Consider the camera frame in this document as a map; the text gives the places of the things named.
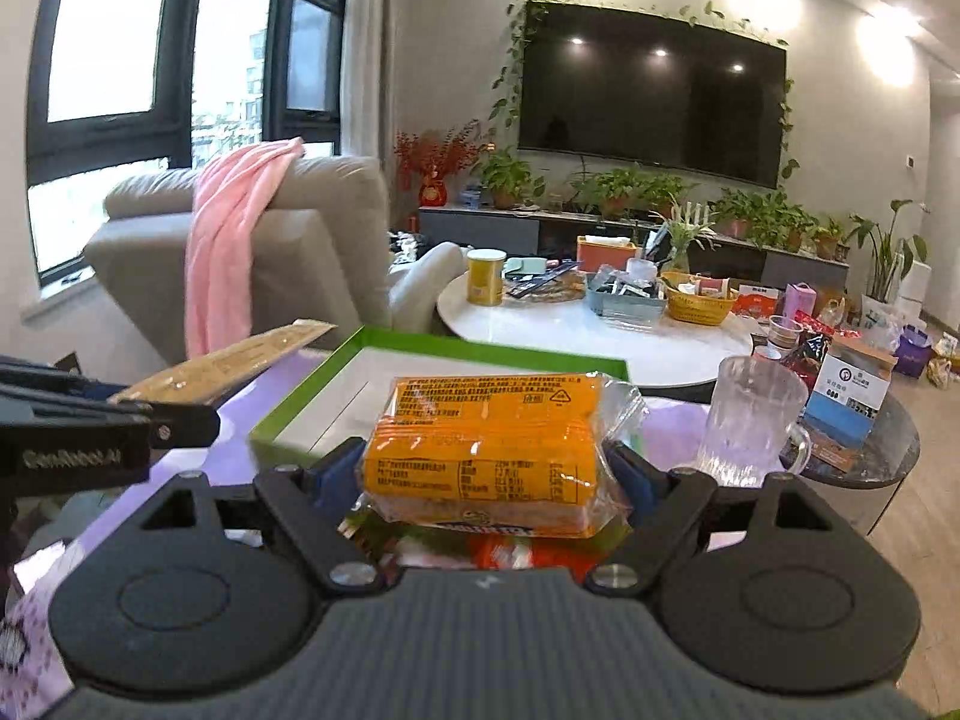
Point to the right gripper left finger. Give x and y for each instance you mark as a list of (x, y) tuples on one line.
[(307, 506)]

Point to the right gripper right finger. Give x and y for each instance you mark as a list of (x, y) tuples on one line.
[(666, 511)]

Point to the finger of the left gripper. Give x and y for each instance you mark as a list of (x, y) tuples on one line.
[(39, 395)]

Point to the orange snack package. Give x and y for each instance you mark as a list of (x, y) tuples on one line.
[(519, 455)]

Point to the tan snack bar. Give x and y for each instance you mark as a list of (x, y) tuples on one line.
[(200, 381)]

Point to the purple floral tablecloth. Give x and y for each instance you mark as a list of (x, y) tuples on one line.
[(72, 530)]

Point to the clear glass mug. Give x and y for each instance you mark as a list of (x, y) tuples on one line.
[(753, 429)]

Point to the white round coffee table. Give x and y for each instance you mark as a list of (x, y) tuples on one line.
[(668, 354)]

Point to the yellow woven basket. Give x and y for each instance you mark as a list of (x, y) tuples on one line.
[(687, 304)]

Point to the black round side table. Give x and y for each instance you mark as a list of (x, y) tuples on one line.
[(862, 494)]

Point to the grey blue plastic tray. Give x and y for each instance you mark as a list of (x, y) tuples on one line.
[(617, 296)]

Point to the blue white cardboard box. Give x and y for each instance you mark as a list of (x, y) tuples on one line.
[(849, 391)]

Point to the beige armchair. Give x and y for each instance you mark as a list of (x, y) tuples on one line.
[(320, 251)]

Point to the pink small box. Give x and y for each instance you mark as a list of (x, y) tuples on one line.
[(799, 298)]

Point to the orange tissue box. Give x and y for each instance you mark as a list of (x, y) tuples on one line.
[(594, 251)]

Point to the yellow tin can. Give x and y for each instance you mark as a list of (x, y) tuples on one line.
[(485, 276)]

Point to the pink towel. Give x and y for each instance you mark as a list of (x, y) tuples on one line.
[(230, 195)]

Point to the large leafy floor plant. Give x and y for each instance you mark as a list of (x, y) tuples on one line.
[(892, 256)]

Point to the red flower vase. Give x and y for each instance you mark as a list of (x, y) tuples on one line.
[(435, 156)]

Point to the black wall television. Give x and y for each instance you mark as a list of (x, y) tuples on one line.
[(661, 92)]

